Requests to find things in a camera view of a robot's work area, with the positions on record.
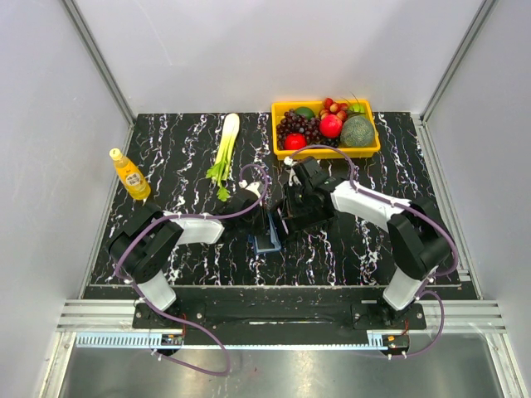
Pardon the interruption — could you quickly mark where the blue leather card holder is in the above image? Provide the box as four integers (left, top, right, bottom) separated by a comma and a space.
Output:
248, 212, 281, 255

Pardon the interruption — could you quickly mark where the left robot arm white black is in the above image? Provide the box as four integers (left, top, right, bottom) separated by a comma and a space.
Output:
106, 182, 265, 328

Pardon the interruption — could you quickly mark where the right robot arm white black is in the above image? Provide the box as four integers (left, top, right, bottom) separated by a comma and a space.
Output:
273, 157, 454, 328

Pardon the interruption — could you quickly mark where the celery stalk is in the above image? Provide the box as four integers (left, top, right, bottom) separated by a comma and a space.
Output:
206, 113, 240, 202

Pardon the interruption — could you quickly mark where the red apple front left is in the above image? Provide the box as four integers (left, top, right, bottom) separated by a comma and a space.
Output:
283, 133, 307, 151

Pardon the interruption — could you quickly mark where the dark blueberry cluster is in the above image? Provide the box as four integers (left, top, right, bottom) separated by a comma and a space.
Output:
309, 137, 340, 148

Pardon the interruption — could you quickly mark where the purple grape bunch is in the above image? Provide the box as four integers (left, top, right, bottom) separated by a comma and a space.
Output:
275, 109, 323, 150

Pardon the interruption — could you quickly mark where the red pink peach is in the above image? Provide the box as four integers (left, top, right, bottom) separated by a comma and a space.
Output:
319, 114, 343, 138

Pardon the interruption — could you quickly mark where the green netted melon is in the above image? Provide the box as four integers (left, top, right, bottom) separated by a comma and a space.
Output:
340, 115, 375, 148

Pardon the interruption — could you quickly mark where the green avocado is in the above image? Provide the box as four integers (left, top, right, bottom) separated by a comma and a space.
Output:
295, 106, 315, 119

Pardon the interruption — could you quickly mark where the yellow plastic fruit bin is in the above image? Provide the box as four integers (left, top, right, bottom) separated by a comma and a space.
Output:
271, 98, 381, 160

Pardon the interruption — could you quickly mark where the red cherry cluster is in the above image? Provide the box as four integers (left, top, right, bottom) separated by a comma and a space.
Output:
319, 97, 349, 121

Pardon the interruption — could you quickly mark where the green apple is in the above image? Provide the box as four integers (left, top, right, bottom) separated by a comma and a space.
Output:
347, 102, 367, 116

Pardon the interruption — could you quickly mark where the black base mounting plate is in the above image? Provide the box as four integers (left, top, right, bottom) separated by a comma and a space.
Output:
132, 298, 428, 332

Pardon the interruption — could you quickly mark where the yellow juice bottle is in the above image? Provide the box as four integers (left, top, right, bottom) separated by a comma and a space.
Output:
109, 148, 151, 201

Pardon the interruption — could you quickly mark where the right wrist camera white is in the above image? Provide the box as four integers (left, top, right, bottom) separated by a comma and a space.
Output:
284, 157, 302, 187

